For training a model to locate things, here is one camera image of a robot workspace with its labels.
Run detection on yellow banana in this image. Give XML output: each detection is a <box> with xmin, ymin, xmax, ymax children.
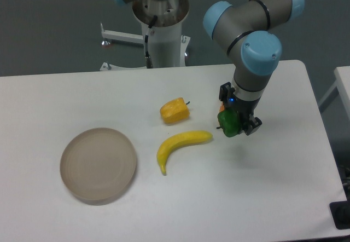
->
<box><xmin>156</xmin><ymin>130</ymin><xmax>213</xmax><ymax>176</ymax></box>

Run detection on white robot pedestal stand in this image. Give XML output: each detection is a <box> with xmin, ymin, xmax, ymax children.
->
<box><xmin>101</xmin><ymin>0</ymin><xmax>190</xmax><ymax>68</ymax></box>

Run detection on green bell pepper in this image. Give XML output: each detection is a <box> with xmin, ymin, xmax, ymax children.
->
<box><xmin>217</xmin><ymin>110</ymin><xmax>241</xmax><ymax>137</ymax></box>

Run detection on white side table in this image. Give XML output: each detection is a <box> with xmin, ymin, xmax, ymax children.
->
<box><xmin>318</xmin><ymin>66</ymin><xmax>349</xmax><ymax>116</ymax></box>

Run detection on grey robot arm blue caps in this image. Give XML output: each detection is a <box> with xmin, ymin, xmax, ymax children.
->
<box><xmin>114</xmin><ymin>0</ymin><xmax>305</xmax><ymax>137</ymax></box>

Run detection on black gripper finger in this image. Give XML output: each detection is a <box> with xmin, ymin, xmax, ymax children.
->
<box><xmin>242</xmin><ymin>117</ymin><xmax>262</xmax><ymax>136</ymax></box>
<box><xmin>219</xmin><ymin>82</ymin><xmax>235</xmax><ymax>101</ymax></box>

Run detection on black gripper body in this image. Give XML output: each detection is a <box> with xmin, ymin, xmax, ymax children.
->
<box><xmin>228</xmin><ymin>89</ymin><xmax>259</xmax><ymax>124</ymax></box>

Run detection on beige round plate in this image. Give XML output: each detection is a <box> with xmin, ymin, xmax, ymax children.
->
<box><xmin>60</xmin><ymin>128</ymin><xmax>137</xmax><ymax>205</ymax></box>

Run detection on black cable on pedestal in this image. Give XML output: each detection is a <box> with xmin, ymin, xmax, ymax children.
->
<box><xmin>144</xmin><ymin>15</ymin><xmax>158</xmax><ymax>69</ymax></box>

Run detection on black device at edge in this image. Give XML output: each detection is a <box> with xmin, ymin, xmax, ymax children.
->
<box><xmin>329</xmin><ymin>200</ymin><xmax>349</xmax><ymax>230</ymax></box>

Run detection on yellow bell pepper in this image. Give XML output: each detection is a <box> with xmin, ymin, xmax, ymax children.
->
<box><xmin>160</xmin><ymin>97</ymin><xmax>190</xmax><ymax>124</ymax></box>

